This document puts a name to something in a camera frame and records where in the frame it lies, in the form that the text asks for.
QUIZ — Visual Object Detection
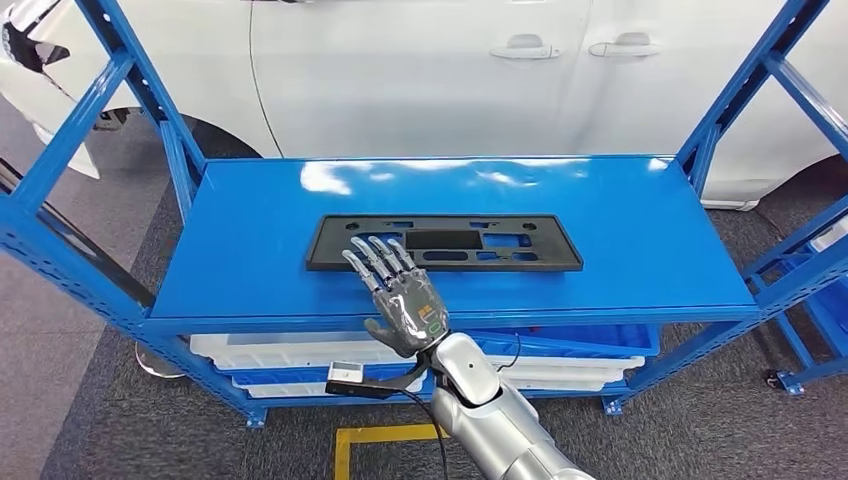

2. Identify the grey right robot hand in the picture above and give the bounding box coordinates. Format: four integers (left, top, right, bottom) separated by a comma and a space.
341, 236, 450, 360

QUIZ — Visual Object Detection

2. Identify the black plastic panel part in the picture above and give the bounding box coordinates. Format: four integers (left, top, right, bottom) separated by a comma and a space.
305, 213, 585, 274

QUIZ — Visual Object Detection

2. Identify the blue metal shelf rack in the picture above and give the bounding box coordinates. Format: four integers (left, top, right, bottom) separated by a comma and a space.
0, 0, 848, 431

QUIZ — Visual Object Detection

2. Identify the blue plastic bin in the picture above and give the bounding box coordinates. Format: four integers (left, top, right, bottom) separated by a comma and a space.
228, 364, 425, 388
463, 324, 661, 359

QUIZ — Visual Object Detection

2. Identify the white car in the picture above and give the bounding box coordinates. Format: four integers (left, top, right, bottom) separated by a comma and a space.
0, 0, 848, 212

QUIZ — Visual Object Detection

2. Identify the blue wheeled rack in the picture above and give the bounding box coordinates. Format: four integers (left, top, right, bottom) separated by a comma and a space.
768, 218, 848, 397

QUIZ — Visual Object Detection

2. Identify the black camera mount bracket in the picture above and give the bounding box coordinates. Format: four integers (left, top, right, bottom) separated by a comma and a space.
324, 354, 435, 401

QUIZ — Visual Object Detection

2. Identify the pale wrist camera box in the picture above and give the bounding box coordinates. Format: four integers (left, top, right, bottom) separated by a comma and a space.
324, 360, 367, 399

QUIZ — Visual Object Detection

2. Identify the black camera cable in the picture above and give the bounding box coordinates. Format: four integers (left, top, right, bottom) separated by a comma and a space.
396, 387, 452, 480

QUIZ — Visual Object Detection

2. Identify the chrome stanchion post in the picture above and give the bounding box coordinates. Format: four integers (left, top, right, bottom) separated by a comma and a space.
0, 158, 187, 380

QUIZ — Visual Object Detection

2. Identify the white car door handle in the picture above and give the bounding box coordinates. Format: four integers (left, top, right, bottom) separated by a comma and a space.
588, 33, 662, 59
489, 34, 563, 62

